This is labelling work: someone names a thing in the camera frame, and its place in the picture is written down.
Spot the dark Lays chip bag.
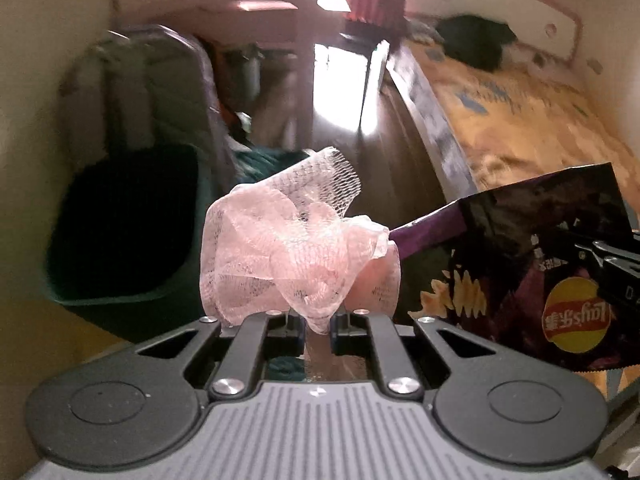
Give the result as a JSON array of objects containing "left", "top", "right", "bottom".
[{"left": 390, "top": 164, "right": 639, "bottom": 372}]

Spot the black pillow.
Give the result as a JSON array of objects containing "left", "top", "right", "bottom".
[{"left": 436, "top": 14, "right": 518, "bottom": 72}]

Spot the pink wooden desk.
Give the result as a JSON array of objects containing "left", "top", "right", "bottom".
[{"left": 119, "top": 0, "right": 350, "bottom": 150}]

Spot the white pink headboard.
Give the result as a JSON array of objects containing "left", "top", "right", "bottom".
[{"left": 406, "top": 0, "right": 584, "bottom": 64}]

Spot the purple grey backpack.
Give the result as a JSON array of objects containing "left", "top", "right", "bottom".
[{"left": 58, "top": 25, "right": 236, "bottom": 194}]

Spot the bed with orange patterned sheet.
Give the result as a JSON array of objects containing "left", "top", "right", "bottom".
[{"left": 391, "top": 40, "right": 639, "bottom": 382}]

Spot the teal white quilted blanket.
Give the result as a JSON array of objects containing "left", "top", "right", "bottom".
[{"left": 233, "top": 146, "right": 309, "bottom": 184}]

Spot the dark green trash bin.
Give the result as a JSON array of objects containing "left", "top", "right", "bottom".
[{"left": 43, "top": 142, "right": 212, "bottom": 309}]

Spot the pink mesh fruit net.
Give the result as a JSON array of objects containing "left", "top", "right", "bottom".
[{"left": 200, "top": 148, "right": 400, "bottom": 334}]

